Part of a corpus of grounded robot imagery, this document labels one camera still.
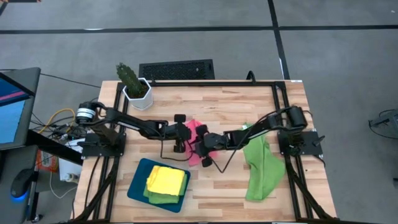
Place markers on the grey desk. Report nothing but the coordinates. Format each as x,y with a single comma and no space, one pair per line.
12,161

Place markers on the pink microfiber towel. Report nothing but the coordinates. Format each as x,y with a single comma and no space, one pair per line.
194,160

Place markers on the black aluminium table frame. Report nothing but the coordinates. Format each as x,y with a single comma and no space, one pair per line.
217,83

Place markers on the white paper box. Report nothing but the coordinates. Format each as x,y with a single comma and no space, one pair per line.
66,168

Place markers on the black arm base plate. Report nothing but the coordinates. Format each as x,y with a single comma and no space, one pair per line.
312,147
102,151

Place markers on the white power strip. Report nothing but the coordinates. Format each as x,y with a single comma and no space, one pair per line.
72,177

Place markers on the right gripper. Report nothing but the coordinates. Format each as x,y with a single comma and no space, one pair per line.
213,141

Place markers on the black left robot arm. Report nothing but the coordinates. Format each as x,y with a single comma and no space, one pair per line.
130,124

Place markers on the white hexagonal plant pot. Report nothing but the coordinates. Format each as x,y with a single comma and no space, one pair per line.
141,102

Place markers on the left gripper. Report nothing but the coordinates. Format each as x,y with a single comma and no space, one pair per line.
180,132

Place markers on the black floor stand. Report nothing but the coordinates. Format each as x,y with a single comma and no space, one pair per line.
390,119

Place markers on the black desk support bar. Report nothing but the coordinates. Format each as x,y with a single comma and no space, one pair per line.
53,149

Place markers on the orange packet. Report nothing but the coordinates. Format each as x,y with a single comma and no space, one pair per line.
46,161

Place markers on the green cactus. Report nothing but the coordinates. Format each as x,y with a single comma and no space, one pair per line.
129,77

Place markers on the black computer mouse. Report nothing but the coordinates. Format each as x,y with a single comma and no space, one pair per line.
20,185

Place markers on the yellow microfiber towel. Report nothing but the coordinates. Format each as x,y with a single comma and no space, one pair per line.
166,180

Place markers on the black computer monitor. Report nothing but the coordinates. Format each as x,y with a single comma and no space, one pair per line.
12,118

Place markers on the blue plastic tray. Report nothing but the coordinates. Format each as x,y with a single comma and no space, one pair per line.
136,183

